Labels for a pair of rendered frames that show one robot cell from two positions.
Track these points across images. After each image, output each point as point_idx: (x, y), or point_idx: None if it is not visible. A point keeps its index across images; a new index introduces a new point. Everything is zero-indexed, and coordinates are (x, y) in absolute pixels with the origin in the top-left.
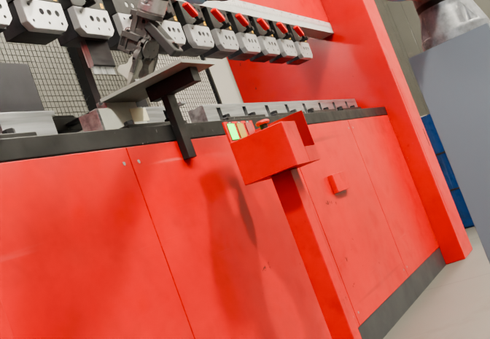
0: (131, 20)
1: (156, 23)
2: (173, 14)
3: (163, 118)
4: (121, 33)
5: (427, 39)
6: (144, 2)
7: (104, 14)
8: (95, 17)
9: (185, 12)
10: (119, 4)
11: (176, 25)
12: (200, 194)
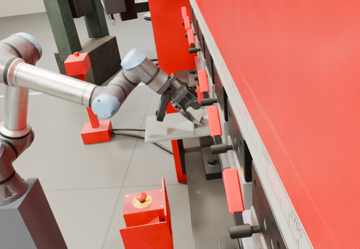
0: (208, 78)
1: (163, 92)
2: (200, 104)
3: (219, 160)
4: (186, 82)
5: (22, 178)
6: (156, 75)
7: (203, 61)
8: (202, 61)
9: (230, 122)
10: (206, 59)
11: (222, 121)
12: None
